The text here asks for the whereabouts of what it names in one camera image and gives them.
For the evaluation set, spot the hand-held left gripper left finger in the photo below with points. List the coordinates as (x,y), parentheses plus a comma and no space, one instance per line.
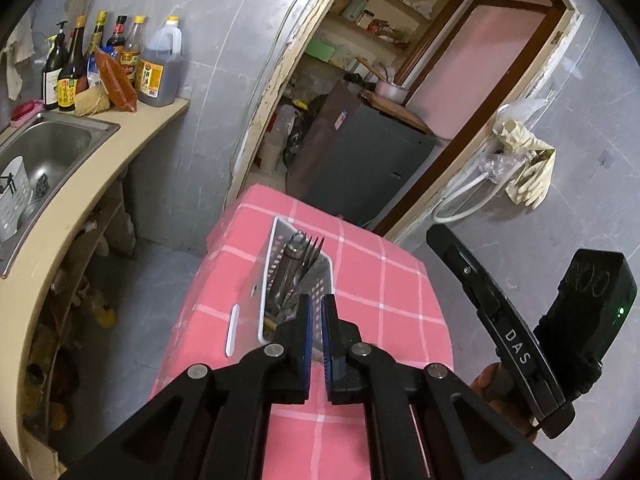
(306,355)

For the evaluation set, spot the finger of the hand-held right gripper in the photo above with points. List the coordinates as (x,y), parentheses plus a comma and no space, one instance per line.
(460,265)

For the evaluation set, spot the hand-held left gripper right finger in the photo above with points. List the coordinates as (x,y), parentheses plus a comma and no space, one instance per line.
(327,355)

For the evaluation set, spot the steel peeler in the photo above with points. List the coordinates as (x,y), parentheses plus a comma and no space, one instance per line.
(292,260)

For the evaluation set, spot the steel fork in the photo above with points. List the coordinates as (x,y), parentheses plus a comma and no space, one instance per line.
(311,257)

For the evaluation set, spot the white perforated utensil holder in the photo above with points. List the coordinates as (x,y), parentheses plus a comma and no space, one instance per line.
(267,260)

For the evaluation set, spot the person's right hand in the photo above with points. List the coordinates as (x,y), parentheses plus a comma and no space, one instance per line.
(492,382)

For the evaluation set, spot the white plastic strip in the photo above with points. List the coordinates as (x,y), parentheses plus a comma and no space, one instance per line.
(232,332)

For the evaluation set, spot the pink checked tablecloth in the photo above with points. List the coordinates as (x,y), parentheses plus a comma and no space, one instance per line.
(380,285)

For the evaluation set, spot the cream rubber glove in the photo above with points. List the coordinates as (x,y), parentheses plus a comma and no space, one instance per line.
(512,132)
(532,180)

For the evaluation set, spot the grey cabinet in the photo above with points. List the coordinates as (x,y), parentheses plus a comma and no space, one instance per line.
(365,170)

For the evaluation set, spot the wooden cutting board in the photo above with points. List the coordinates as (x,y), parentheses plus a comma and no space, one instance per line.
(400,115)

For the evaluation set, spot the clear plastic bag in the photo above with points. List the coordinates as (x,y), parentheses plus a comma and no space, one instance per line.
(520,107)

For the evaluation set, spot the metal pot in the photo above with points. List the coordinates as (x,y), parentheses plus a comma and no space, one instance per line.
(390,91)

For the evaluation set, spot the green box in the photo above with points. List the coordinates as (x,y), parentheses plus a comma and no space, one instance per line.
(320,51)

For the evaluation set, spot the wooden shelf unit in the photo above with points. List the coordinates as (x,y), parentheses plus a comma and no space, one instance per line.
(380,15)

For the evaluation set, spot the small jar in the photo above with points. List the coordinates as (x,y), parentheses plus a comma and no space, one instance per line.
(367,19)

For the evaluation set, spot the pale green thermos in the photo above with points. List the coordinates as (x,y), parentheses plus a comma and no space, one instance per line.
(355,7)

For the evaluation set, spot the beige kitchen counter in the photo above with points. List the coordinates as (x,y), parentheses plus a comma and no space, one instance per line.
(145,115)

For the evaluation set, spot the large soy sauce jug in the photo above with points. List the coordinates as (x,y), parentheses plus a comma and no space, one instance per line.
(157,70)

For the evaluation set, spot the steel sink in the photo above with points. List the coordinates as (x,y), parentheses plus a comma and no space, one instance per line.
(60,140)

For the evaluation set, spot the white cup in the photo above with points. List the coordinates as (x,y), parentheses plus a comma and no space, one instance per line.
(14,200)

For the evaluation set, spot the tan paper bag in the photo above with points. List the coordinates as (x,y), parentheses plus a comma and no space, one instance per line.
(92,102)

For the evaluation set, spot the orange brown sauce packet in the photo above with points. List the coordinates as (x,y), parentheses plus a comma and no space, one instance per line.
(117,82)

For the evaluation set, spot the yellow cap clear bottle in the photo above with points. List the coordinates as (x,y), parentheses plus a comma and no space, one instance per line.
(132,52)

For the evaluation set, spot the dark sauce bottle yellow label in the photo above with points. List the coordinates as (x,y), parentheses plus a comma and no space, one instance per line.
(70,80)

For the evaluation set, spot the pink soap dish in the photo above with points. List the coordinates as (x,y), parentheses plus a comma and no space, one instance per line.
(26,115)

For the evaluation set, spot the red cap sauce bottle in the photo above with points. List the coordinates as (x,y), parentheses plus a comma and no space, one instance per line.
(116,37)

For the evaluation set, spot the dark pump bottle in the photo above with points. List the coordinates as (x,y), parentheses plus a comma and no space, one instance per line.
(52,75)

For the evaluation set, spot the slim green sauce bottle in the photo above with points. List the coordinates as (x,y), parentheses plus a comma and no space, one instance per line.
(97,35)

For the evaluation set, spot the beige rag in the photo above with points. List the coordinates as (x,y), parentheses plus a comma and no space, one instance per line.
(20,55)

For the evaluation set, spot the wooden door frame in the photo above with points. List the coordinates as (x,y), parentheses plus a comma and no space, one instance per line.
(260,110)

